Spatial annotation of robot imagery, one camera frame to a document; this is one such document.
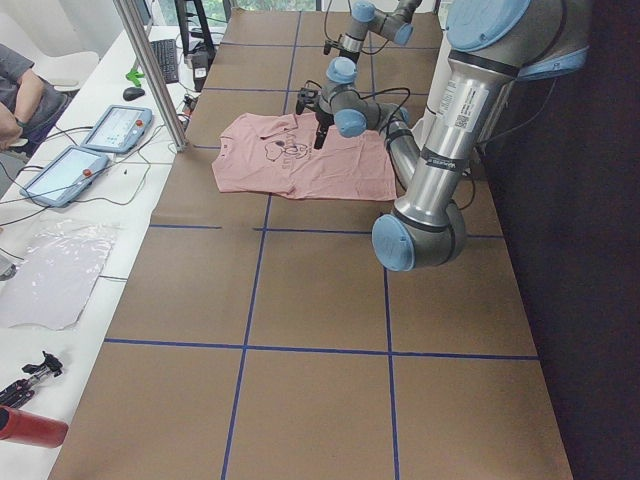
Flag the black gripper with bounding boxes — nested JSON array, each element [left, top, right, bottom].
[[323, 34, 363, 63], [295, 87, 334, 150]]

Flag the pink Snoopy t-shirt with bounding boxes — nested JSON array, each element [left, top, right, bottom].
[[212, 113, 396, 201]]

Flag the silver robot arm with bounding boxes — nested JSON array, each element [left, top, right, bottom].
[[296, 1, 592, 271], [323, 0, 421, 63]]

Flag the black keyboard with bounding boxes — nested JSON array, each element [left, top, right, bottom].
[[150, 39, 179, 84]]

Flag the black computer mouse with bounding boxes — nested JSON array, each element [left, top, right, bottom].
[[122, 86, 146, 102]]

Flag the upper teach pendant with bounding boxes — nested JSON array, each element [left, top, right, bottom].
[[81, 105, 153, 154]]

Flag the teach pendant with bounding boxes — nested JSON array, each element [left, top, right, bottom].
[[20, 146, 109, 208], [81, 105, 153, 154]]

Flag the lower teach pendant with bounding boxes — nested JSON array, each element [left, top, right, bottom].
[[20, 146, 109, 208]]

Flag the clear plastic bag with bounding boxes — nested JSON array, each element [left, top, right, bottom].
[[1, 219, 119, 331]]

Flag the seated person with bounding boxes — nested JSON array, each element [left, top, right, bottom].
[[1, 44, 72, 157]]

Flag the black small tripod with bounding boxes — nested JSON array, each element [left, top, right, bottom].
[[1, 351, 63, 409]]

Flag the red bottle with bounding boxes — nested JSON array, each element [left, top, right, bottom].
[[1, 406, 69, 448]]

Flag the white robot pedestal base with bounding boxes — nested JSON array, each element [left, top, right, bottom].
[[412, 1, 451, 148]]

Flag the black table cable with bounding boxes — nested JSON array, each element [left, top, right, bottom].
[[0, 124, 176, 236]]

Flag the aluminium frame post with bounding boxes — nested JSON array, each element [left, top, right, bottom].
[[113, 0, 187, 152]]

